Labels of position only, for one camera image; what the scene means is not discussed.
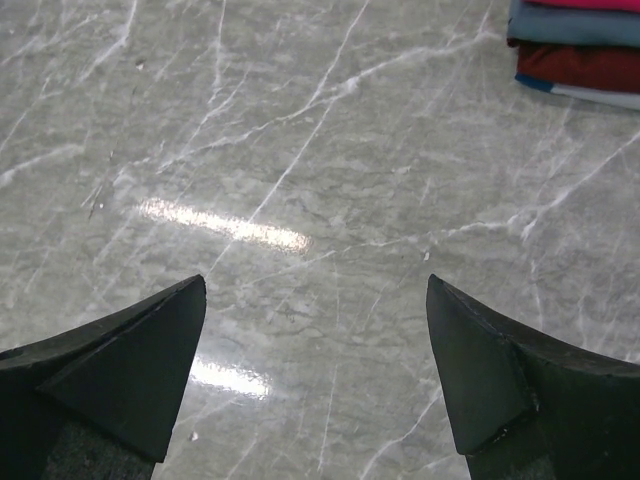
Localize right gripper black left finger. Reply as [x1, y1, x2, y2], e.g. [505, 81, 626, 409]
[1, 275, 206, 479]

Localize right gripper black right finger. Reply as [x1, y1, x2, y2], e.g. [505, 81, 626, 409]
[426, 275, 639, 479]

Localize folded blue white t shirt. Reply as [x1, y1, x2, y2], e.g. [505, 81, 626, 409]
[514, 73, 639, 111]

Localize folded dark red t shirt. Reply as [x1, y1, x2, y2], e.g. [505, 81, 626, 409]
[507, 39, 639, 93]

